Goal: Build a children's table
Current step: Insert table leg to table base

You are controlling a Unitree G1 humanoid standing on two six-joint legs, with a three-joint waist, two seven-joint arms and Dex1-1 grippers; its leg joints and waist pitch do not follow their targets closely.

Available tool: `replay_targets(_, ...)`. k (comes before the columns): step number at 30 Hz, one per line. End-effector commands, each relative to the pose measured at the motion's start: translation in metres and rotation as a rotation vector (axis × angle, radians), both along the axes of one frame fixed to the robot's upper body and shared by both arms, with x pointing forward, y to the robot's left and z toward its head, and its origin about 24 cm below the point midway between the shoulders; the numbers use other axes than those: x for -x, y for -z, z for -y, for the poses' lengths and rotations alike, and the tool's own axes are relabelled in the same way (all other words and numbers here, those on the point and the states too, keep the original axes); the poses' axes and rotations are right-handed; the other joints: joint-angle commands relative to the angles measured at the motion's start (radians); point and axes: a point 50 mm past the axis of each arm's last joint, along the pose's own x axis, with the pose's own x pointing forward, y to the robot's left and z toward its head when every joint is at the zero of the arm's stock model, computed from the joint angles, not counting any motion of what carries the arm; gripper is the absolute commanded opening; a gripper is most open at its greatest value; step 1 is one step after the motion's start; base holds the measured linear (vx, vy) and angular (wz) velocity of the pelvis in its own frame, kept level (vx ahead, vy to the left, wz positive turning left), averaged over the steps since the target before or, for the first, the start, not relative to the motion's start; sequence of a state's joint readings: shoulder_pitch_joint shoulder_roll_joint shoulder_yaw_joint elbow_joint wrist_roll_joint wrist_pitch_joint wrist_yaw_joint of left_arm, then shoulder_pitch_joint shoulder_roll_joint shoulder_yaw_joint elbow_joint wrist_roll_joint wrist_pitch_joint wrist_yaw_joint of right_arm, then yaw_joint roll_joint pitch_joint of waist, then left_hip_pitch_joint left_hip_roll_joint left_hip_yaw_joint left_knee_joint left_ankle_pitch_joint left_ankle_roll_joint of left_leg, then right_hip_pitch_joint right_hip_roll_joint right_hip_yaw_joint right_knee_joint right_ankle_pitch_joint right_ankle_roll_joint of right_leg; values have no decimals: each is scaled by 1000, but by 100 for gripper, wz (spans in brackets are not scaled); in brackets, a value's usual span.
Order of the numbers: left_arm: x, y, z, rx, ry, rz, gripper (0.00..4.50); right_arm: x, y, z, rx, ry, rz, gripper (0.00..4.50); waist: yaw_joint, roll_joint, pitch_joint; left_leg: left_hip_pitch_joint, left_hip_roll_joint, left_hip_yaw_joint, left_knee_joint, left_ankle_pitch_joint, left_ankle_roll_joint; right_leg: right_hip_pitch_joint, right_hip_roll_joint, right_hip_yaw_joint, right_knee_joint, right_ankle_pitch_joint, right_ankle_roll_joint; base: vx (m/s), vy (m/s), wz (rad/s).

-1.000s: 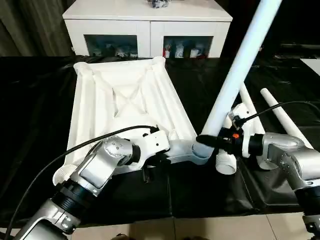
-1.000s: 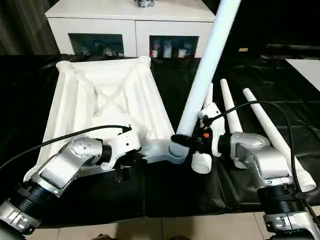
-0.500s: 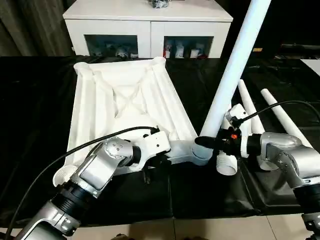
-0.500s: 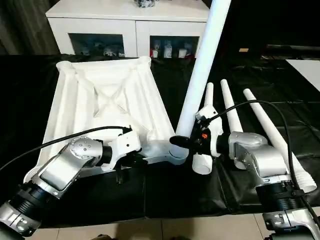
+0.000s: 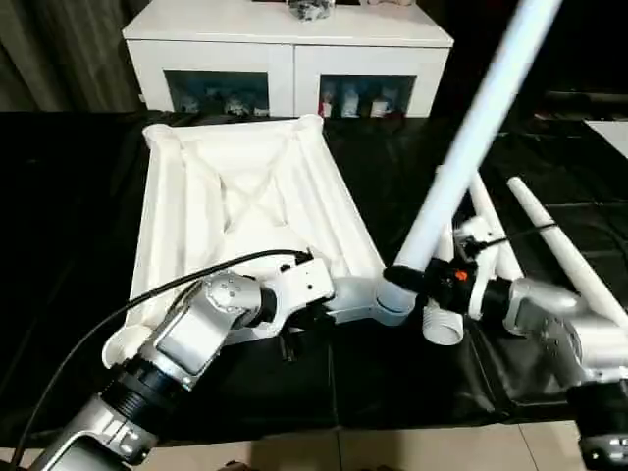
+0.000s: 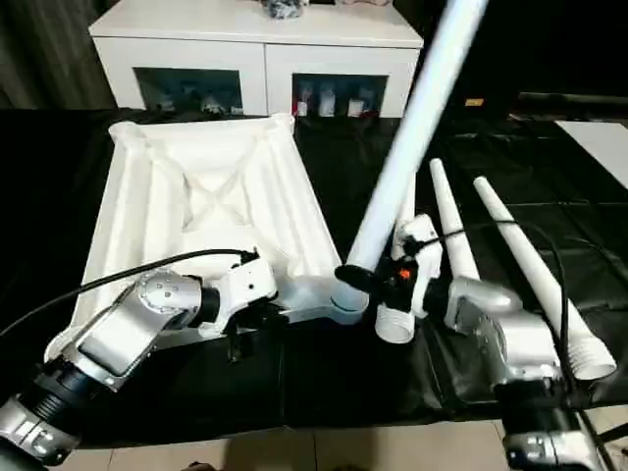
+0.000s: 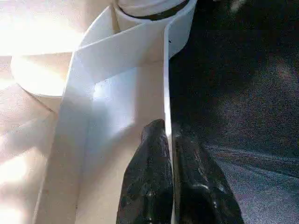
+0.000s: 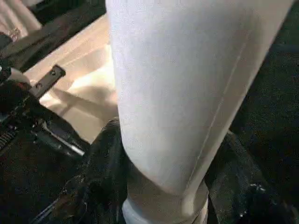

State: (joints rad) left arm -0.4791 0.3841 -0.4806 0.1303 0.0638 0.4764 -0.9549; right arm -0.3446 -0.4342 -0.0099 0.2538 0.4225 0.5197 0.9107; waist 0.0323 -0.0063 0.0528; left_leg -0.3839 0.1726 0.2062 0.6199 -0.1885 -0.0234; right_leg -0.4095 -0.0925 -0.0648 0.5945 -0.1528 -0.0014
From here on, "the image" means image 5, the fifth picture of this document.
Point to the white plastic table leg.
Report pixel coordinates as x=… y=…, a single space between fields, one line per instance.
x=564 y=245
x=490 y=211
x=481 y=122
x=444 y=324

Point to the black table mat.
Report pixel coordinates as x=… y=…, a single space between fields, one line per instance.
x=392 y=382

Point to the white flat board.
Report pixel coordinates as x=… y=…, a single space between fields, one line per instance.
x=611 y=137

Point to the grey curtain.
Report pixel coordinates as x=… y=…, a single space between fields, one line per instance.
x=59 y=54

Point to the black white spotted toy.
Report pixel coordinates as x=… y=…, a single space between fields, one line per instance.
x=309 y=9

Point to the black cabinet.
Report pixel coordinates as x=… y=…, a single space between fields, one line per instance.
x=564 y=49

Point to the white cabinet with glass doors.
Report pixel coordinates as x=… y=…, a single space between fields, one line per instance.
x=289 y=54

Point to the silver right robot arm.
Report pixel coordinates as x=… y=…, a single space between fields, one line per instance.
x=589 y=343

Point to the beige plush toy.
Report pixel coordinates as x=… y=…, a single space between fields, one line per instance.
x=387 y=2

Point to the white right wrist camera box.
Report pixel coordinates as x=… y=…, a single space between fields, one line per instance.
x=483 y=265

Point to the white plastic table top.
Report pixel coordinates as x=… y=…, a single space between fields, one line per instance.
x=196 y=196

